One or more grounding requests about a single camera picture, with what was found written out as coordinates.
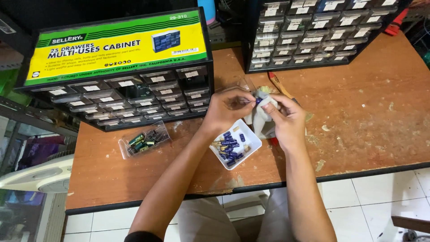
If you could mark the grey cleaning cloth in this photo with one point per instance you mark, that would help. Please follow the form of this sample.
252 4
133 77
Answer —
260 117

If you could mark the person's left hand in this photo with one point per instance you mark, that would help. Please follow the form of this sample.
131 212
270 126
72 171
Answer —
224 109

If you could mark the heap of green black capacitors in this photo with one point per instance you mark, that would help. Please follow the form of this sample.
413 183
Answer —
147 140

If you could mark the pile of blue capacitors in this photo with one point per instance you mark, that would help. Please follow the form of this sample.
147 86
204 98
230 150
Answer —
231 146

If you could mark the red tool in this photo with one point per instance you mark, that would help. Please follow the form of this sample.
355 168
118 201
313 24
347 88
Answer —
396 23

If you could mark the white electric fan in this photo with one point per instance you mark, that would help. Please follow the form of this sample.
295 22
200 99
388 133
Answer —
40 174

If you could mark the wooden stool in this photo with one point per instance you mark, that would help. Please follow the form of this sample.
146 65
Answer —
410 223

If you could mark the empty clear plastic drawer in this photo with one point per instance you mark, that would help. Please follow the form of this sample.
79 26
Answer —
240 85

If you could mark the person's right hand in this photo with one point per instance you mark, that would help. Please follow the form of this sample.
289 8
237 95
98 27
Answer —
285 122

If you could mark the blue bottle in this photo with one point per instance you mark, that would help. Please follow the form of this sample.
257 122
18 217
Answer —
206 10

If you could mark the black drawer cabinet yellow label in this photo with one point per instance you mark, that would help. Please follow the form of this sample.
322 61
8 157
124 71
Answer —
117 67

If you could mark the blue capacitor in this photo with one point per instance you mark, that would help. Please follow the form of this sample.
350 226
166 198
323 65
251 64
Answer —
258 100

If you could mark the person's grey trousers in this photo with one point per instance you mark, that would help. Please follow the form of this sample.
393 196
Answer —
231 218

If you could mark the metal shelf rack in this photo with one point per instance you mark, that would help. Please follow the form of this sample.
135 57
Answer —
23 117

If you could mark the black parts drawer cabinet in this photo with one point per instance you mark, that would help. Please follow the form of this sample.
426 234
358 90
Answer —
315 30

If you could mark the white square tray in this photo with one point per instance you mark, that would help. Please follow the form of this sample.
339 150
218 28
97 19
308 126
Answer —
237 144

